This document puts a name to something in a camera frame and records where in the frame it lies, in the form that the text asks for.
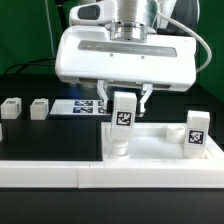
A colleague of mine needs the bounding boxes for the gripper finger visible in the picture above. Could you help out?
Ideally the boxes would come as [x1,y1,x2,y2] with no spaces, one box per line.
[139,84,153,117]
[97,80,109,112]

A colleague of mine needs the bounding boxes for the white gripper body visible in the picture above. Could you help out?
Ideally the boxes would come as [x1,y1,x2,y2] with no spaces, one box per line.
[55,26,196,91]

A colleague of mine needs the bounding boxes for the white square tabletop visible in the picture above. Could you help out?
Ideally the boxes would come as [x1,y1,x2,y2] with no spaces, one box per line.
[101,122,224,161]

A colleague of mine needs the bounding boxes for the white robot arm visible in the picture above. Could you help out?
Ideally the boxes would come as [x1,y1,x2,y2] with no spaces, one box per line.
[55,0,196,114]

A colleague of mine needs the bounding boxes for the white marker plate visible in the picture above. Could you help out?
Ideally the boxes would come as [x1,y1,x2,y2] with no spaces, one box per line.
[50,99,106,116]

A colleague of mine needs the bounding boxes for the white U-shaped fence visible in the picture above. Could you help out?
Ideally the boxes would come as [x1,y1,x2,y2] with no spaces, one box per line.
[0,146,224,190]

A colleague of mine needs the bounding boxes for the white block at left edge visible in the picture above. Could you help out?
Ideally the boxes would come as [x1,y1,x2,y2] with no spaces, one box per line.
[0,123,3,142]

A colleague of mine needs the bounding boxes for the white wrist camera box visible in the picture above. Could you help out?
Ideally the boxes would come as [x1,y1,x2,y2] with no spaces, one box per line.
[69,0,117,26]

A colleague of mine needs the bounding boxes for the black cables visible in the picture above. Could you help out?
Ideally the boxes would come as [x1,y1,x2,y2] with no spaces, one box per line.
[2,0,68,76]

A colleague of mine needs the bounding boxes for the grey camera cable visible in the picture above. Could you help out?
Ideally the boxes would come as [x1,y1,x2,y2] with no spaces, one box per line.
[156,6,213,74]

